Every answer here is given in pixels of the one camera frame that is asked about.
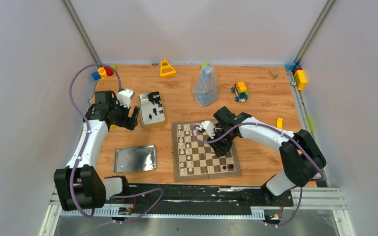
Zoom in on silver metal tin box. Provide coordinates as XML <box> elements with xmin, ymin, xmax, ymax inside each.
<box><xmin>139</xmin><ymin>93</ymin><xmax>167</xmax><ymax>131</ymax></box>

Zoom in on clear bubble wrap bag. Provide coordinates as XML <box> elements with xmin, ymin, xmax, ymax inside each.
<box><xmin>192</xmin><ymin>66</ymin><xmax>218</xmax><ymax>107</ymax></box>

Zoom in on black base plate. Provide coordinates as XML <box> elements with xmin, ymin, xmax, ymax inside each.
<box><xmin>118</xmin><ymin>183</ymin><xmax>294</xmax><ymax>207</ymax></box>

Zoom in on yellow cylinder block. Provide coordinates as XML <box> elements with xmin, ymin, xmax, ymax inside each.
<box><xmin>98</xmin><ymin>67</ymin><xmax>108</xmax><ymax>79</ymax></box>

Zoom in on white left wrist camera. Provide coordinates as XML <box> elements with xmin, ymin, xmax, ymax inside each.
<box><xmin>117</xmin><ymin>88</ymin><xmax>134</xmax><ymax>109</ymax></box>

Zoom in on yellow trapezoid toy block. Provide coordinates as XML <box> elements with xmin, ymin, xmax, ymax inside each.
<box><xmin>159</xmin><ymin>59</ymin><xmax>177</xmax><ymax>78</ymax></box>

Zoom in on toy car blocks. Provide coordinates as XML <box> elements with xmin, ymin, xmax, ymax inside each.
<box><xmin>231</xmin><ymin>82</ymin><xmax>249</xmax><ymax>103</ymax></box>

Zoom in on silver tin lid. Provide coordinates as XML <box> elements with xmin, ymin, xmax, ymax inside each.
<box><xmin>114</xmin><ymin>145</ymin><xmax>157</xmax><ymax>173</ymax></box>

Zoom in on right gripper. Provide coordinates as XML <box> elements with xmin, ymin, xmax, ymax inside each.
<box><xmin>206</xmin><ymin>129</ymin><xmax>236</xmax><ymax>158</ymax></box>

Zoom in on blue cube block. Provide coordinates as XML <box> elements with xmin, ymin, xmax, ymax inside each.
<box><xmin>92</xmin><ymin>71</ymin><xmax>101</xmax><ymax>81</ymax></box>

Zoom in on small yellow block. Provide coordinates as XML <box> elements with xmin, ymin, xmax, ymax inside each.
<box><xmin>276</xmin><ymin>118</ymin><xmax>284</xmax><ymax>129</ymax></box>

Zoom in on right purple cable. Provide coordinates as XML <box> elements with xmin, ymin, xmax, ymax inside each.
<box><xmin>191</xmin><ymin>122</ymin><xmax>326</xmax><ymax>228</ymax></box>

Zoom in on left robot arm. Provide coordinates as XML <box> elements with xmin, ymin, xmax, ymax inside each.
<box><xmin>54</xmin><ymin>88</ymin><xmax>140</xmax><ymax>211</ymax></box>

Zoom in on pile of black chess pieces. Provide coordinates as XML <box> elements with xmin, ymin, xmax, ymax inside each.
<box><xmin>147</xmin><ymin>91</ymin><xmax>162</xmax><ymax>107</ymax></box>

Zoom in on green block behind bag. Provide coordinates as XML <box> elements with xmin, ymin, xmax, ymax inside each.
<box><xmin>200</xmin><ymin>61</ymin><xmax>210</xmax><ymax>68</ymax></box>

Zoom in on stacked coloured bricks corner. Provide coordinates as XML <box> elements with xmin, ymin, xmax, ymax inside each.
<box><xmin>284</xmin><ymin>63</ymin><xmax>308</xmax><ymax>90</ymax></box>

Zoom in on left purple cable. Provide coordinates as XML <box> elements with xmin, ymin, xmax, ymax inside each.
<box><xmin>69</xmin><ymin>63</ymin><xmax>164</xmax><ymax>225</ymax></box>

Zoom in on small wooden block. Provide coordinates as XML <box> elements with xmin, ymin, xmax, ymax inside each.
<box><xmin>269</xmin><ymin>70</ymin><xmax>279</xmax><ymax>79</ymax></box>

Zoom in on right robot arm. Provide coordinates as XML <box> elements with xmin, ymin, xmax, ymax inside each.
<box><xmin>192</xmin><ymin>106</ymin><xmax>326</xmax><ymax>205</ymax></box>

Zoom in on red cylinder block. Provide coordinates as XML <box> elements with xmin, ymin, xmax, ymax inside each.
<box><xmin>103</xmin><ymin>66</ymin><xmax>114</xmax><ymax>77</ymax></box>

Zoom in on purple cable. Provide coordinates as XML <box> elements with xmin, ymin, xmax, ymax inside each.
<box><xmin>191</xmin><ymin>122</ymin><xmax>326</xmax><ymax>228</ymax></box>
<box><xmin>69</xmin><ymin>63</ymin><xmax>164</xmax><ymax>225</ymax></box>

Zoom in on wooden chess board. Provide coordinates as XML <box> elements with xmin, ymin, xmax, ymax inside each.
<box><xmin>171</xmin><ymin>121</ymin><xmax>241</xmax><ymax>182</ymax></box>

